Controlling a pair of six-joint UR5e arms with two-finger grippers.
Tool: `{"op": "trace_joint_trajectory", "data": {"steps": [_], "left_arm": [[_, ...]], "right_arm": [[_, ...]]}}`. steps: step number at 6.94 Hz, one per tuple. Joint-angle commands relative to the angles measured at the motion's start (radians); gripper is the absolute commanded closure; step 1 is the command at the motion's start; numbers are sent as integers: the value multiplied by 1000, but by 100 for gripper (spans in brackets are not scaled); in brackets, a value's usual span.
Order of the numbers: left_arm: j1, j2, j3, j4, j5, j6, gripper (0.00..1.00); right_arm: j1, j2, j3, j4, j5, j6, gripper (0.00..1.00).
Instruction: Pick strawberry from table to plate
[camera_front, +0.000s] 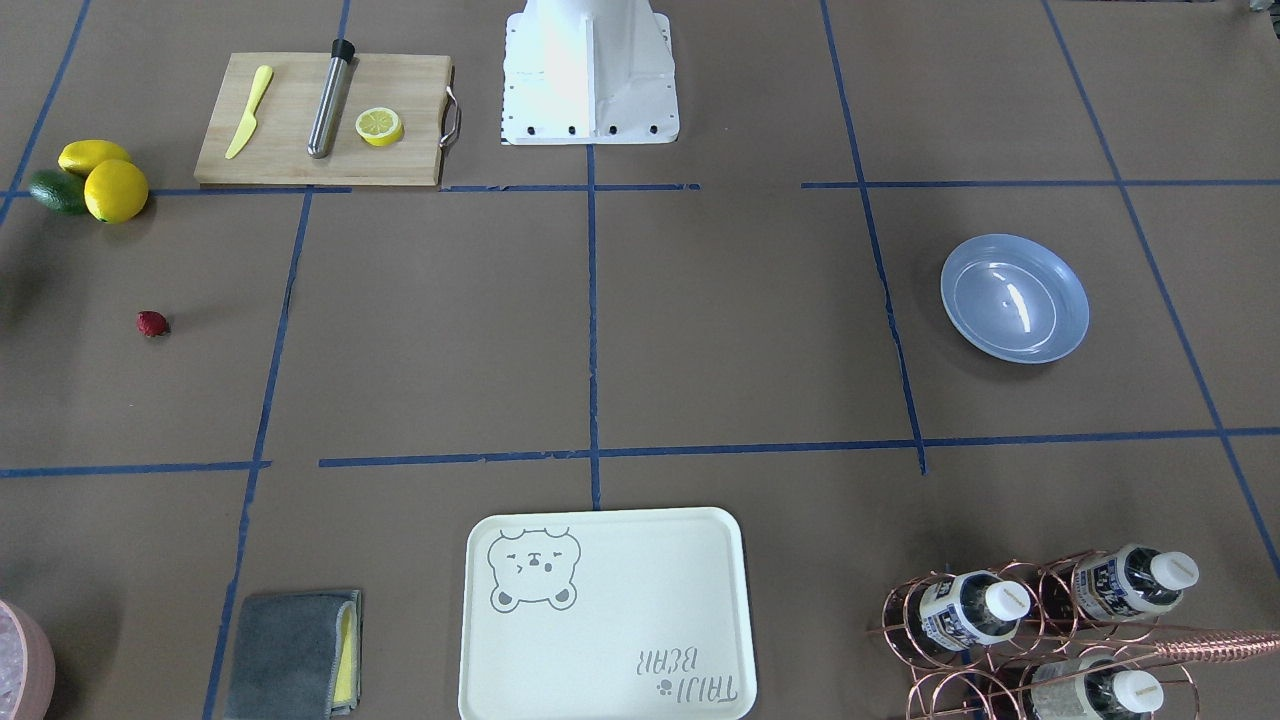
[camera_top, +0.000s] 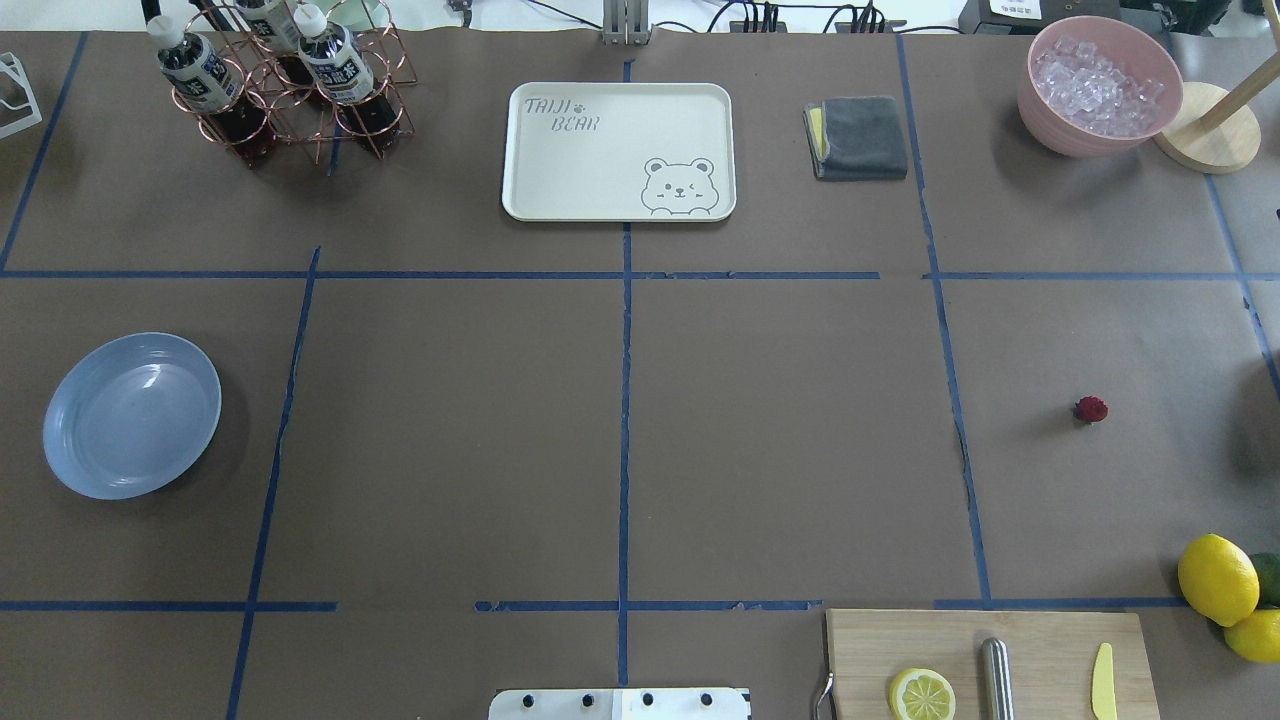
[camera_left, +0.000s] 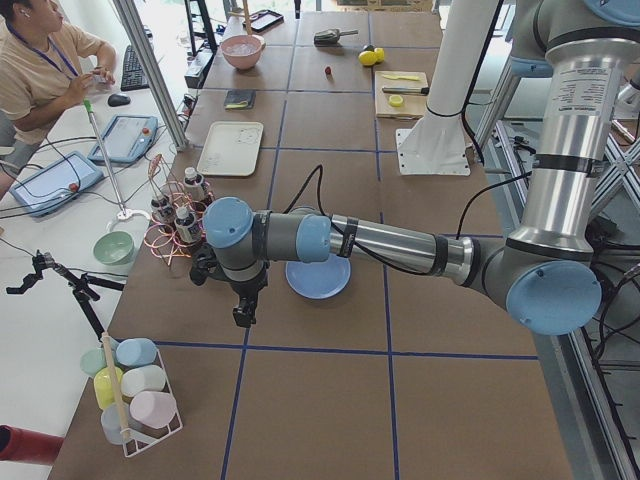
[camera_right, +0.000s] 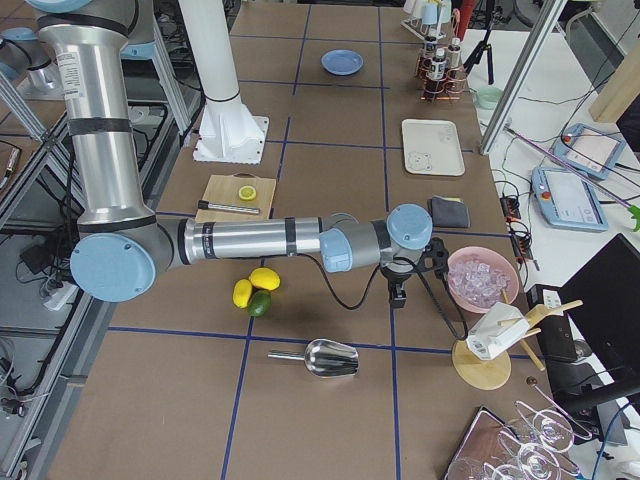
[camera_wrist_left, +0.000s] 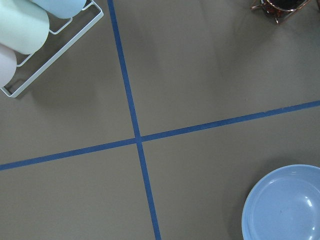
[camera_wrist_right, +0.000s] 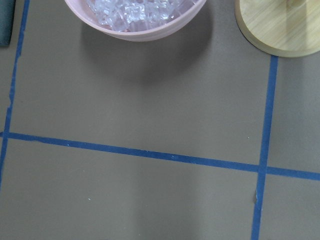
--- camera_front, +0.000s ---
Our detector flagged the pink bowl with ice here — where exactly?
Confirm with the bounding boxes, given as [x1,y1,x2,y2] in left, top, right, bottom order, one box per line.
[1,600,56,719]

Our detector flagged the cream bear tray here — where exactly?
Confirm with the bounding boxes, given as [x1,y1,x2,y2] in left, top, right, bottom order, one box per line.
[458,507,758,719]

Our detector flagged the lemon half slice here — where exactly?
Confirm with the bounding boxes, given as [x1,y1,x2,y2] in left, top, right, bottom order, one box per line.
[355,108,404,147]

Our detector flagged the grey yellow folded cloth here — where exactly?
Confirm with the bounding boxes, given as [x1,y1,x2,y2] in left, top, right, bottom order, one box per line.
[223,588,364,719]

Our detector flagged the yellow lemon front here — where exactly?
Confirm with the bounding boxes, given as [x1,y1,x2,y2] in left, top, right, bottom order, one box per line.
[84,159,150,224]

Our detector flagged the bottle in rack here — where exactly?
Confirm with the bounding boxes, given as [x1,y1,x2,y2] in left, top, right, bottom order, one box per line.
[910,571,1033,653]
[1025,664,1165,719]
[1069,544,1201,623]

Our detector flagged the copper wire bottle rack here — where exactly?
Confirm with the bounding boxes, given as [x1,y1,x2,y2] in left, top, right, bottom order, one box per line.
[867,550,1277,719]

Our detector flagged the yellow plastic knife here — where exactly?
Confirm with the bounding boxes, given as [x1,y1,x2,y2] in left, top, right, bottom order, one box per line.
[224,65,274,160]

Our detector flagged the yellow lemon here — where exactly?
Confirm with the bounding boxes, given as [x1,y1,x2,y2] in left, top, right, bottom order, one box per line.
[58,138,132,178]
[84,159,150,224]

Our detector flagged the steel muddler black tip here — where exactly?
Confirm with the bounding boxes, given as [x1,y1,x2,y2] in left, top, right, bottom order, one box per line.
[306,38,355,159]

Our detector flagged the blue plastic plate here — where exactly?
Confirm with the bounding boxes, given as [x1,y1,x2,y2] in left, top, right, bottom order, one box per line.
[940,234,1091,365]

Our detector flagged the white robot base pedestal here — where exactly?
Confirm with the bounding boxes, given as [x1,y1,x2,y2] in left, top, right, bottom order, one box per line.
[500,1,681,146]

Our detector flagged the red strawberry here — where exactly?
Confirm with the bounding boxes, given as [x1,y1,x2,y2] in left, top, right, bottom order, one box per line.
[134,310,172,338]

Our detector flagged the yellow lemon rear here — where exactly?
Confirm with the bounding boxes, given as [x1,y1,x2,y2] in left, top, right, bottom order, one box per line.
[58,138,132,178]

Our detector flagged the green avocado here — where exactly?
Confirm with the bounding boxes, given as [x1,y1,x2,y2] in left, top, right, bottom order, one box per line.
[28,169,90,217]

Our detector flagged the wooden cutting board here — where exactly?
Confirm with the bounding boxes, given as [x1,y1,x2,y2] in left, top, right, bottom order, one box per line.
[195,53,460,187]

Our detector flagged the bottle front in rack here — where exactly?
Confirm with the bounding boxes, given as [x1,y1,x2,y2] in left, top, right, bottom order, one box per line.
[1025,664,1165,719]

